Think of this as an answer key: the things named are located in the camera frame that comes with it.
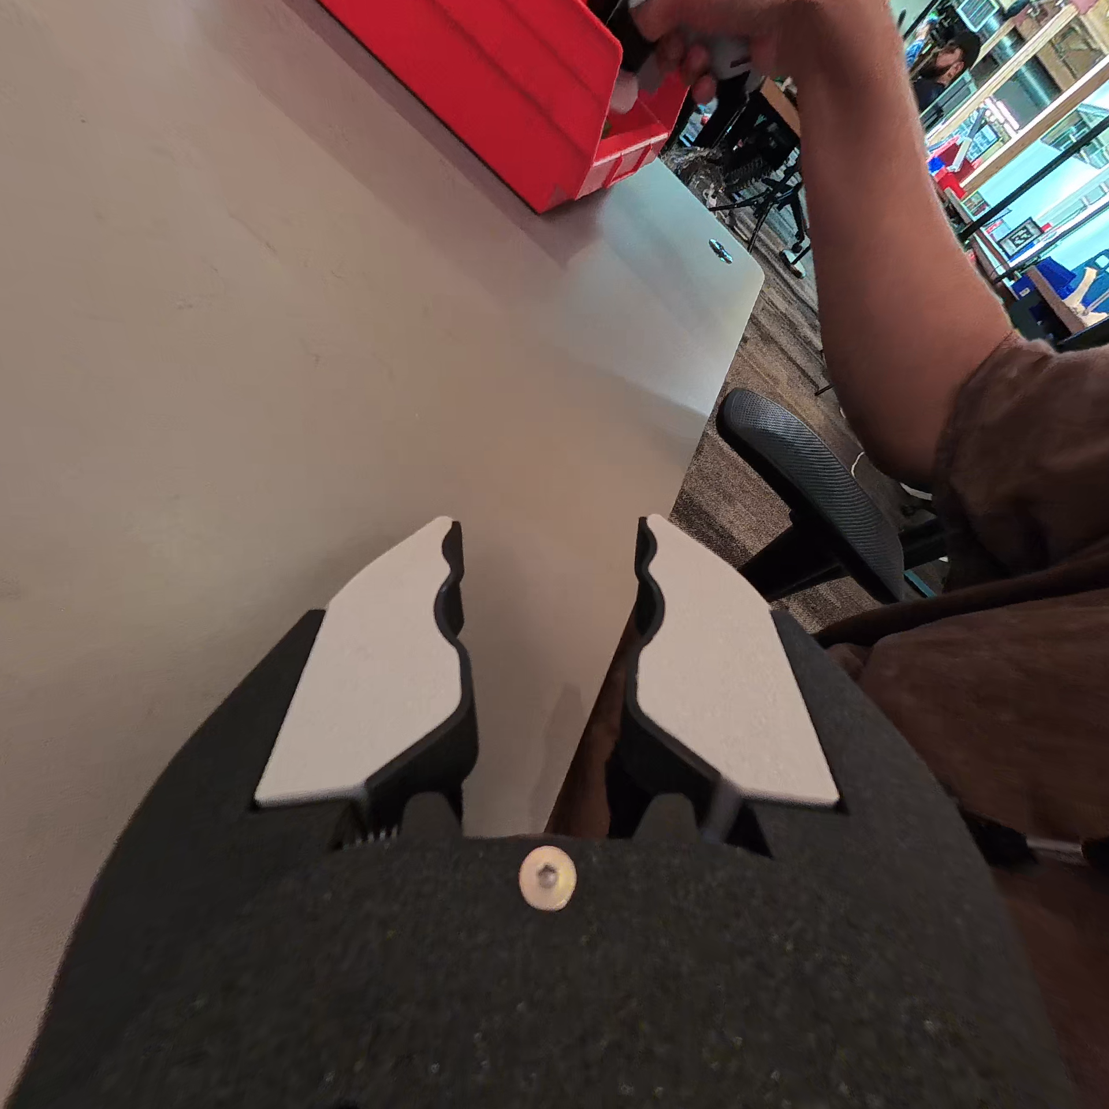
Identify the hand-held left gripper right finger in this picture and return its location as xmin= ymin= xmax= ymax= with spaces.
xmin=609 ymin=515 xmax=840 ymax=818

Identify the black chest strap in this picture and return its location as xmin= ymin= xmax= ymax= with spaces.
xmin=970 ymin=814 xmax=1109 ymax=871

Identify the person's brown clothing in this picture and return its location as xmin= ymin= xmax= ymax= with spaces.
xmin=554 ymin=338 xmax=1109 ymax=1109

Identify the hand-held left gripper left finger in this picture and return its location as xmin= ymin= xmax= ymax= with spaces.
xmin=254 ymin=517 xmax=479 ymax=818

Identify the red plastic bin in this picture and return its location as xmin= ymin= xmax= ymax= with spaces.
xmin=318 ymin=0 xmax=690 ymax=216

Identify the black office chair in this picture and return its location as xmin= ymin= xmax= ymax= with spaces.
xmin=715 ymin=387 xmax=945 ymax=604

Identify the person's right hand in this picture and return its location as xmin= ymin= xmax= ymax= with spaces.
xmin=632 ymin=0 xmax=893 ymax=105

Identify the grey desk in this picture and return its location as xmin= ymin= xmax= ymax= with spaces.
xmin=0 ymin=0 xmax=765 ymax=1040

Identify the person's right forearm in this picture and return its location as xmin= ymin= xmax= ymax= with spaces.
xmin=789 ymin=60 xmax=1015 ymax=486

